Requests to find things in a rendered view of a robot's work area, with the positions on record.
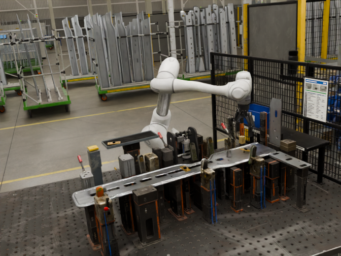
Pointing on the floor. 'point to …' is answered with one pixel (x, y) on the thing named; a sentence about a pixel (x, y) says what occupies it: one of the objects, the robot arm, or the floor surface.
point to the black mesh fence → (277, 98)
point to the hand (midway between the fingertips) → (243, 132)
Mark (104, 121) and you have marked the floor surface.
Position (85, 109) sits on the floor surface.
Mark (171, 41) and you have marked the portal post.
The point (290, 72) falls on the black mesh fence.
